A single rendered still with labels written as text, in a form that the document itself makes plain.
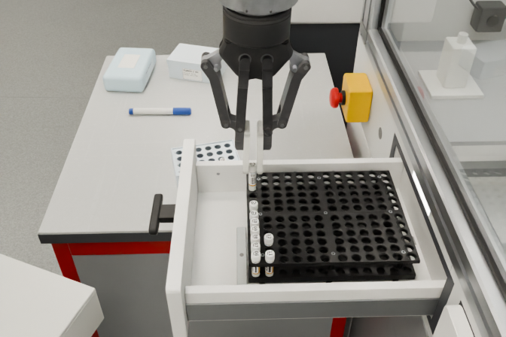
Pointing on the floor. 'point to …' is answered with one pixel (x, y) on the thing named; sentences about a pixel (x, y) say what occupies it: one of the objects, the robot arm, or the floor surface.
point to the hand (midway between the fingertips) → (253, 147)
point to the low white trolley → (110, 180)
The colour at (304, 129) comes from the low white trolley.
